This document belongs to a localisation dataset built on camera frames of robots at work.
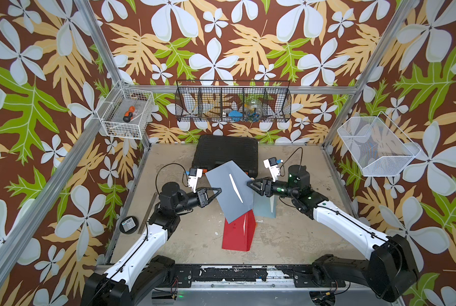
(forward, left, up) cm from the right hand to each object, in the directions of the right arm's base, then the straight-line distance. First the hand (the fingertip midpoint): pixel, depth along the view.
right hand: (249, 183), depth 75 cm
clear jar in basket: (+41, -5, +5) cm, 42 cm away
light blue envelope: (+1, -10, -23) cm, 25 cm away
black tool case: (+33, +18, -17) cm, 42 cm away
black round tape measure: (-8, +55, -21) cm, 59 cm away
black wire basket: (+45, +6, +9) cm, 46 cm away
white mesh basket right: (+16, -57, +4) cm, 60 cm away
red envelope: (-12, +4, -25) cm, 28 cm away
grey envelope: (-5, +5, -4) cm, 8 cm away
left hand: (-4, +11, +1) cm, 12 cm away
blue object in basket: (+38, +5, +5) cm, 39 cm away
